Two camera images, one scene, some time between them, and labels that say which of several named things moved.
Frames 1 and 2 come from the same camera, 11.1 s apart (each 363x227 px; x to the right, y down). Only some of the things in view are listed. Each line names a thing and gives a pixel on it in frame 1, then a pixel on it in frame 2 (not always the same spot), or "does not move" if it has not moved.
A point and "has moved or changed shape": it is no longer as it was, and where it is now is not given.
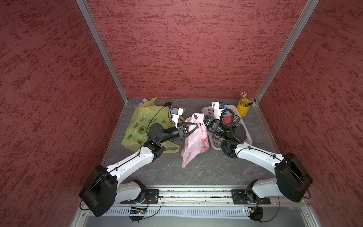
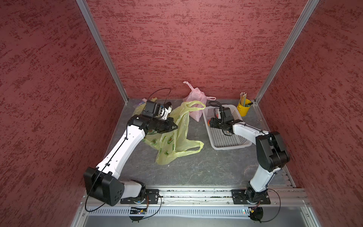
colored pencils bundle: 243,98 does not move
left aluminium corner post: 85,11 does not move
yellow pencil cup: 244,111 does not move
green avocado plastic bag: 148,114 has moved or changed shape
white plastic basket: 215,142 does not move
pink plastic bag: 198,142 -> 195,94
